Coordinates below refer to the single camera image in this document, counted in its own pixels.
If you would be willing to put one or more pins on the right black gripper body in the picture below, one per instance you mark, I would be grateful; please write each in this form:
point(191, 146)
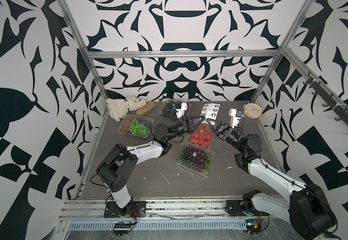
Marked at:
point(230, 136)

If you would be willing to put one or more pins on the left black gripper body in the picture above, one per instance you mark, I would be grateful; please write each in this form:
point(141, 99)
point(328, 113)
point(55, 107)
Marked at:
point(186, 123)

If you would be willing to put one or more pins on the white fruit sticker sheet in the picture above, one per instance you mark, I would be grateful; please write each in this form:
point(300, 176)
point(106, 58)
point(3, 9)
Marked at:
point(210, 111)

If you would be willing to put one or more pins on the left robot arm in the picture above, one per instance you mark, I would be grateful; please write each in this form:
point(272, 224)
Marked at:
point(117, 167)

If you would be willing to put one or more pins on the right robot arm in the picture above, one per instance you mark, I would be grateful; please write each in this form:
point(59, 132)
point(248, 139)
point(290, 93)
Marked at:
point(304, 207)

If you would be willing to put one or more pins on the empty stacked clamshell boxes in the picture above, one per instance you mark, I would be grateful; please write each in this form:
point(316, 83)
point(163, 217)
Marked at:
point(167, 108)

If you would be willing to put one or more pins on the strawberry clamshell box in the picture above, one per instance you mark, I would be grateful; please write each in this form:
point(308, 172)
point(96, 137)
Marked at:
point(202, 137)

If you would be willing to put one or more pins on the beige alarm clock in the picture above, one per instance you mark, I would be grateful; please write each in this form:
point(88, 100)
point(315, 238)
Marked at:
point(252, 111)

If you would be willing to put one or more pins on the purple grape clamshell box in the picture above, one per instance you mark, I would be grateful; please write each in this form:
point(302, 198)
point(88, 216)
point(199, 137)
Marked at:
point(200, 164)

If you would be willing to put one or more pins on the green grape clamshell box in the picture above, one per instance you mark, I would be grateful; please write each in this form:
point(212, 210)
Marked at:
point(137, 126)

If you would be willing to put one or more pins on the white plush toy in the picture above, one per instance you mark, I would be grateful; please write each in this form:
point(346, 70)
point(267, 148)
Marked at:
point(119, 108)

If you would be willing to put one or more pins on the right black controller board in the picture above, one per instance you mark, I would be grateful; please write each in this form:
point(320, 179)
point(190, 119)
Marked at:
point(253, 227)

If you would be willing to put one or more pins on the black controller board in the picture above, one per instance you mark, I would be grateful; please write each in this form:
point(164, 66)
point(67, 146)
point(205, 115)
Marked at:
point(253, 227)
point(120, 229)

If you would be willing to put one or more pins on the left black controller board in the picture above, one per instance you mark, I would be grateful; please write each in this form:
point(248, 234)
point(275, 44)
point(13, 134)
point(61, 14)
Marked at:
point(120, 229)

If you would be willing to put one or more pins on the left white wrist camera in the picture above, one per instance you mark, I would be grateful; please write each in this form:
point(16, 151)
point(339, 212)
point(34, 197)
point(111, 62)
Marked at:
point(181, 109)

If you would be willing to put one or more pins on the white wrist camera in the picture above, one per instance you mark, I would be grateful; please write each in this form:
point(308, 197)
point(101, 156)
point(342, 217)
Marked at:
point(236, 117)
point(181, 109)

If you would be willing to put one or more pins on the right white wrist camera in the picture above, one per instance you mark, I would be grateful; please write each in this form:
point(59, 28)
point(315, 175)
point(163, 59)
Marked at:
point(236, 117)

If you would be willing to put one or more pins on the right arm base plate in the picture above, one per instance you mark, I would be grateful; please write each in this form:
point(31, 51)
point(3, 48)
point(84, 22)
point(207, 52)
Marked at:
point(237, 207)

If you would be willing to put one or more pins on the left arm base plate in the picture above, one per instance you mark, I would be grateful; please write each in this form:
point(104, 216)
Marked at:
point(133, 209)

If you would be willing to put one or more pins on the black wall hook rail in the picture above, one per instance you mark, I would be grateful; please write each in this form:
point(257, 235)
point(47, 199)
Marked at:
point(331, 100)

